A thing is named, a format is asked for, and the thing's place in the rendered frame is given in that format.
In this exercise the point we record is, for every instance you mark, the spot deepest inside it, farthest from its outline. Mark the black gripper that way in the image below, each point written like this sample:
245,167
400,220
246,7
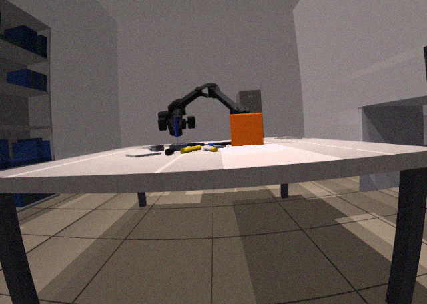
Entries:
181,122

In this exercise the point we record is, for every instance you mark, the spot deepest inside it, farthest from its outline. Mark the keyboard with white letter keys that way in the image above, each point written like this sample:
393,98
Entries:
178,146

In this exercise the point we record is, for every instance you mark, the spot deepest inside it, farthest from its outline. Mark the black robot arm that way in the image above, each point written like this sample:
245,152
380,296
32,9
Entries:
179,105

